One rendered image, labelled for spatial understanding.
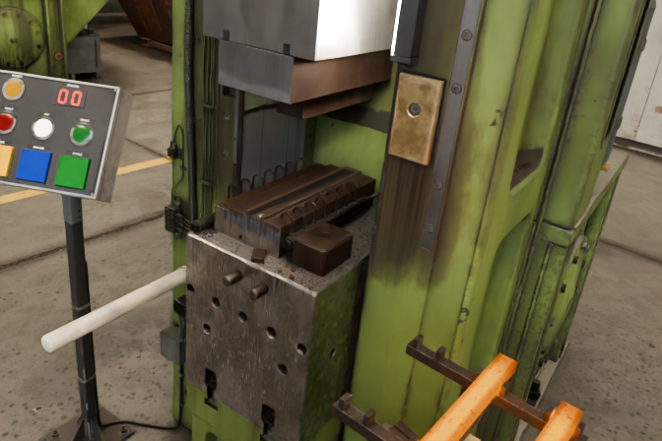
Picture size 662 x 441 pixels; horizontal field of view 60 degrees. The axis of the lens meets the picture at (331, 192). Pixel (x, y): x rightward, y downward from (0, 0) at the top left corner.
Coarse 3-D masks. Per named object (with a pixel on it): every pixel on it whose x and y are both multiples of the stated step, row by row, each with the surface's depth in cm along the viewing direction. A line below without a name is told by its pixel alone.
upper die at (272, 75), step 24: (240, 48) 119; (240, 72) 121; (264, 72) 118; (288, 72) 114; (312, 72) 119; (336, 72) 127; (360, 72) 135; (384, 72) 145; (264, 96) 120; (288, 96) 116; (312, 96) 122
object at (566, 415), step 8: (560, 408) 89; (568, 408) 90; (552, 416) 88; (560, 416) 88; (568, 416) 88; (576, 416) 88; (552, 424) 86; (560, 424) 86; (568, 424) 86; (576, 424) 88; (544, 432) 84; (552, 432) 85; (560, 432) 85; (568, 432) 85; (536, 440) 83; (544, 440) 83; (552, 440) 83; (560, 440) 83
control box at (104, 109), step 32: (0, 96) 144; (32, 96) 143; (96, 96) 141; (128, 96) 146; (32, 128) 142; (64, 128) 141; (96, 128) 140; (96, 160) 139; (64, 192) 139; (96, 192) 138
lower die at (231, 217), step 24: (312, 168) 165; (336, 168) 164; (264, 192) 144; (288, 192) 143; (312, 192) 145; (336, 192) 148; (360, 192) 154; (216, 216) 138; (240, 216) 133; (264, 216) 130; (312, 216) 137; (240, 240) 136; (264, 240) 131
